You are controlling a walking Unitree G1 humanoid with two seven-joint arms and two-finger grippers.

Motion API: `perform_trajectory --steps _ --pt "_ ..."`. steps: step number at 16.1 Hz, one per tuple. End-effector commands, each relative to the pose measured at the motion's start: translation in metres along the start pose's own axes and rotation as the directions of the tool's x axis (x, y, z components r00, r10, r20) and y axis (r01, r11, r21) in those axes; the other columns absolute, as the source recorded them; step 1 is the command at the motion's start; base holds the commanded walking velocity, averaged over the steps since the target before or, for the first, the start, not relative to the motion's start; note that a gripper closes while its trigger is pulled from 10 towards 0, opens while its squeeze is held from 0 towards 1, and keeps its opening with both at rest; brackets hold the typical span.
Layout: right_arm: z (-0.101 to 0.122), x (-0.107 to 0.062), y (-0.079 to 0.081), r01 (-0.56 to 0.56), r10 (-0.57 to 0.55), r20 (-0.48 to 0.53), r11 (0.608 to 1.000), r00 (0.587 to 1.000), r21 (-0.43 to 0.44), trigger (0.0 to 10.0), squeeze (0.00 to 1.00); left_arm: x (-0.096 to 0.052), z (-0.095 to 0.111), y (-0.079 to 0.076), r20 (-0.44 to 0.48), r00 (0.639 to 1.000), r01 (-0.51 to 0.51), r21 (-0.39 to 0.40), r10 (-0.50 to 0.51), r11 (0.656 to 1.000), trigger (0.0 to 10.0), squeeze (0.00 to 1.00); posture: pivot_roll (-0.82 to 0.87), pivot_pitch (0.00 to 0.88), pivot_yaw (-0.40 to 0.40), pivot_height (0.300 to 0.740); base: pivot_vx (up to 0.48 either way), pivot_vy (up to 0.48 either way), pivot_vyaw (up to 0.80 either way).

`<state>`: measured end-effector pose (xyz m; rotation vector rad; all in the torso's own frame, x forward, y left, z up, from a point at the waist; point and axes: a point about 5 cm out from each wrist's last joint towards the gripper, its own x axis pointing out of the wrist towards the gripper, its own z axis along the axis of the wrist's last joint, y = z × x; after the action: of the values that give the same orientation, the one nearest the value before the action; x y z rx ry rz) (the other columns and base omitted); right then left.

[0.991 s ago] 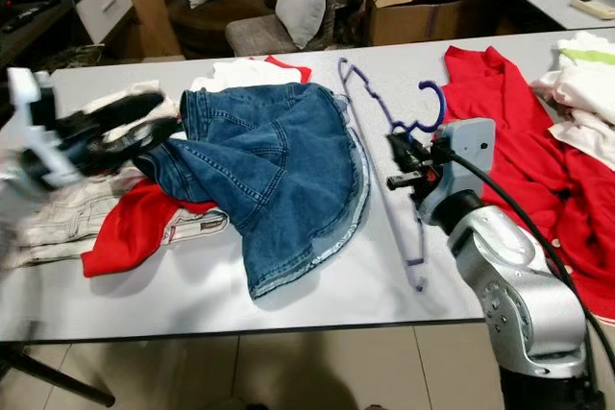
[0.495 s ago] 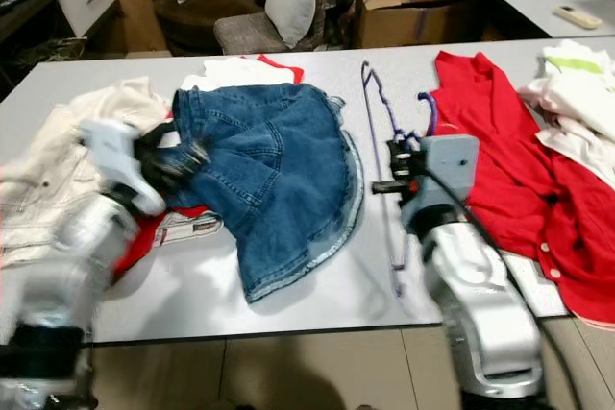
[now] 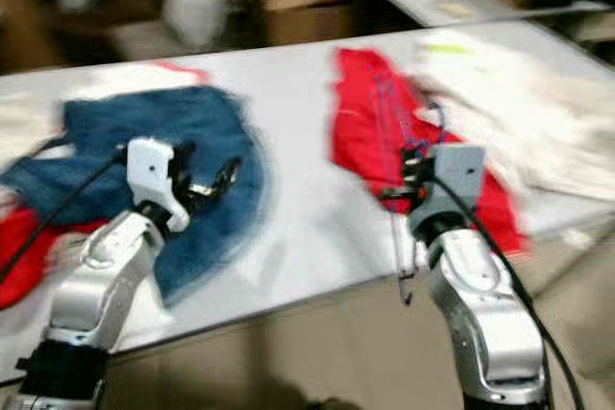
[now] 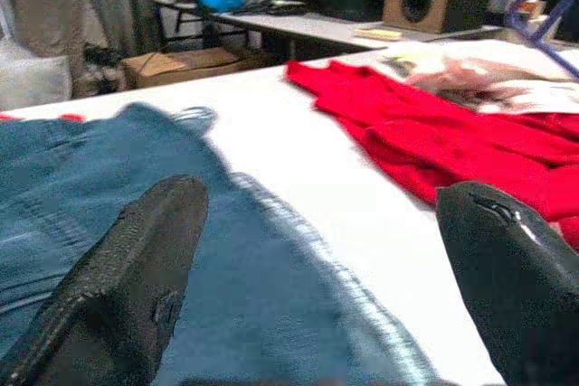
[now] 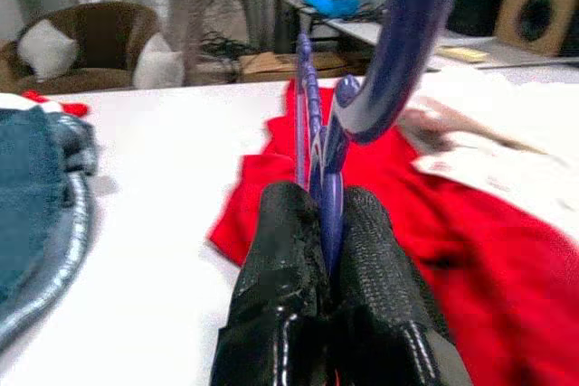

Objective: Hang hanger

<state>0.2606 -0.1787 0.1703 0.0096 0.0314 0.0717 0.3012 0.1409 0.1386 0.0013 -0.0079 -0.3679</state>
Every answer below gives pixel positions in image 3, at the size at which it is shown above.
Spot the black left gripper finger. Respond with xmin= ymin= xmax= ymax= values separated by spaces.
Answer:
xmin=208 ymin=157 xmax=241 ymax=204

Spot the red jacket with plaid lining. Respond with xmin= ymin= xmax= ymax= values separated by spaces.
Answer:
xmin=332 ymin=47 xmax=529 ymax=257

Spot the blue denim dress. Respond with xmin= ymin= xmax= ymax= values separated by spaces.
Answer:
xmin=0 ymin=84 xmax=265 ymax=305

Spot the white garment with green print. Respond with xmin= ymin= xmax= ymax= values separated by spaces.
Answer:
xmin=408 ymin=31 xmax=615 ymax=219

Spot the small red garment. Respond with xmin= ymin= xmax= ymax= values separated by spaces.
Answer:
xmin=0 ymin=204 xmax=97 ymax=310

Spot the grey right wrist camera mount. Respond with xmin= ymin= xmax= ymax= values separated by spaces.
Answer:
xmin=418 ymin=144 xmax=486 ymax=238

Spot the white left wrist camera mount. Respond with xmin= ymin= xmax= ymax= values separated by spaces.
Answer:
xmin=127 ymin=137 xmax=188 ymax=233

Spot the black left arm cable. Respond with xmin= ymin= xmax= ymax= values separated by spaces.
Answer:
xmin=0 ymin=151 xmax=131 ymax=277

